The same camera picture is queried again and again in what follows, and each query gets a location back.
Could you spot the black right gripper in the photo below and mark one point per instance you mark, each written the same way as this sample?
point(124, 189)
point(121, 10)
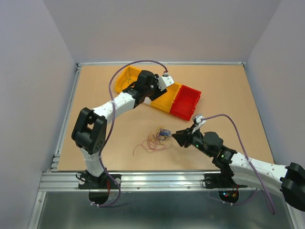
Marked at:
point(187, 134)

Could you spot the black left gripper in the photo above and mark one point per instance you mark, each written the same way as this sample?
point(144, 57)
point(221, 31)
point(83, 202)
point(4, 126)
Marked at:
point(158, 92)

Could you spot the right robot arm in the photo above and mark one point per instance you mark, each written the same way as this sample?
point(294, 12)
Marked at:
point(236, 170)

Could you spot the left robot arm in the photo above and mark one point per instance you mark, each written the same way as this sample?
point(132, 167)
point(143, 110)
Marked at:
point(89, 133)

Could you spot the white bin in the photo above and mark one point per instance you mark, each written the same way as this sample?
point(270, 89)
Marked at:
point(147, 101)

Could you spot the far yellow bin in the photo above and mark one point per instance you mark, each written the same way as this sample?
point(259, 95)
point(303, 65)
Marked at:
point(128, 76)

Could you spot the yellow bin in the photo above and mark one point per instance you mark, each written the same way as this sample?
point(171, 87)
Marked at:
point(128, 76)
point(164, 102)

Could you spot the near yellow bin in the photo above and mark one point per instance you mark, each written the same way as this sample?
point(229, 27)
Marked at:
point(164, 102)

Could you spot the red bin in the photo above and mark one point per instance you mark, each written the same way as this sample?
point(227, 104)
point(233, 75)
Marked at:
point(185, 103)

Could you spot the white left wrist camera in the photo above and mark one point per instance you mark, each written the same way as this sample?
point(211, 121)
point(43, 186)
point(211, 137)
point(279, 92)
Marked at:
point(165, 81)

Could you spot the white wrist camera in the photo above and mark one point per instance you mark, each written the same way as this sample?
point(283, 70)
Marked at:
point(165, 81)
point(198, 121)

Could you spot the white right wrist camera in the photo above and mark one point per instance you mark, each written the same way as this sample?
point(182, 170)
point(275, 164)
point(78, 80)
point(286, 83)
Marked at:
point(198, 121)

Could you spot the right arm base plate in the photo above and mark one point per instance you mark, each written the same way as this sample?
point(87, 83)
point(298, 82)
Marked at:
point(228, 190)

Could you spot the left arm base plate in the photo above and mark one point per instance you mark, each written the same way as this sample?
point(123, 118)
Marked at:
point(99, 188)

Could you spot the aluminium table frame rail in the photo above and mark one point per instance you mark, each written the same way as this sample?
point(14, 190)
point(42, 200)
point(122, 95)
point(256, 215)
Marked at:
point(61, 203)

